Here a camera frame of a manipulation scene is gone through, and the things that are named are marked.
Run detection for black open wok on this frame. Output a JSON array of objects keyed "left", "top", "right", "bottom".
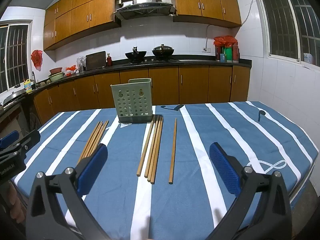
[{"left": 124, "top": 46, "right": 147, "bottom": 62}]

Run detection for black kitchen countertop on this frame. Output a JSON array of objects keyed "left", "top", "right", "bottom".
[{"left": 0, "top": 58, "right": 252, "bottom": 117}]

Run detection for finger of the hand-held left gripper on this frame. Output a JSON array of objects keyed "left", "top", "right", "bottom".
[
  {"left": 0, "top": 131, "right": 20, "bottom": 148},
  {"left": 14, "top": 130, "right": 41, "bottom": 155}
]

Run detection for black wok with lid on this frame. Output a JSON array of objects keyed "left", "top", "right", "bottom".
[{"left": 152, "top": 44, "right": 175, "bottom": 60}]

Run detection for large red plastic bag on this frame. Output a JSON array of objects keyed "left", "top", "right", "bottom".
[{"left": 214, "top": 35, "right": 238, "bottom": 48}]

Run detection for green perforated utensil holder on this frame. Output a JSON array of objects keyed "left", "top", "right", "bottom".
[{"left": 110, "top": 78, "right": 153, "bottom": 124}]

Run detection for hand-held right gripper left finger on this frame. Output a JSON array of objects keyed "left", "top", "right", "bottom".
[{"left": 26, "top": 143, "right": 110, "bottom": 240}]

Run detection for dark cutting board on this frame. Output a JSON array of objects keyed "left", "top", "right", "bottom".
[{"left": 85, "top": 51, "right": 107, "bottom": 70}]

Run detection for person's left hand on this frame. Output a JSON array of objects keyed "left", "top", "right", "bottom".
[{"left": 0, "top": 180, "right": 26, "bottom": 224}]

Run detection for small red plastic bag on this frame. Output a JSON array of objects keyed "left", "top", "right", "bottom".
[{"left": 64, "top": 65, "right": 77, "bottom": 77}]

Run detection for red plastic bag on hook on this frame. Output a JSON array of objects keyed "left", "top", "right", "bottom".
[{"left": 31, "top": 50, "right": 43, "bottom": 71}]

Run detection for green basin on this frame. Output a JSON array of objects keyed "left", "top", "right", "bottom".
[{"left": 47, "top": 71, "right": 65, "bottom": 83}]

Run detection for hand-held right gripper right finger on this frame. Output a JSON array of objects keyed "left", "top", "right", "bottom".
[{"left": 209, "top": 142, "right": 293, "bottom": 240}]

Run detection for black gas stove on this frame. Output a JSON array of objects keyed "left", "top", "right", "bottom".
[{"left": 122, "top": 58, "right": 180, "bottom": 67}]

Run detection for white power cable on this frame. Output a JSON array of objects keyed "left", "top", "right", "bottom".
[{"left": 205, "top": 24, "right": 212, "bottom": 49}]

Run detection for large barred window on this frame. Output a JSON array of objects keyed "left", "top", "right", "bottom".
[{"left": 255, "top": 0, "right": 320, "bottom": 68}]

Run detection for steel range hood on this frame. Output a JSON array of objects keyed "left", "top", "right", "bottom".
[{"left": 114, "top": 0, "right": 177, "bottom": 20}]

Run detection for thin wall cable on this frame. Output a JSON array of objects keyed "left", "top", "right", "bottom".
[{"left": 241, "top": 0, "right": 258, "bottom": 27}]

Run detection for clear plastic bag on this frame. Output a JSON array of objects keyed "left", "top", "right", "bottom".
[{"left": 76, "top": 56, "right": 87, "bottom": 72}]

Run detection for blue white striped tablecloth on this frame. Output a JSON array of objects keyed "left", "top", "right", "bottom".
[{"left": 11, "top": 101, "right": 314, "bottom": 240}]

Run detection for wooden lower cabinets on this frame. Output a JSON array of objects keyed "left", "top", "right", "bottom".
[{"left": 32, "top": 65, "right": 251, "bottom": 124}]

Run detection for barred window with white frame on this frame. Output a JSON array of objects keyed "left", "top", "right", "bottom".
[{"left": 0, "top": 21, "right": 33, "bottom": 93}]

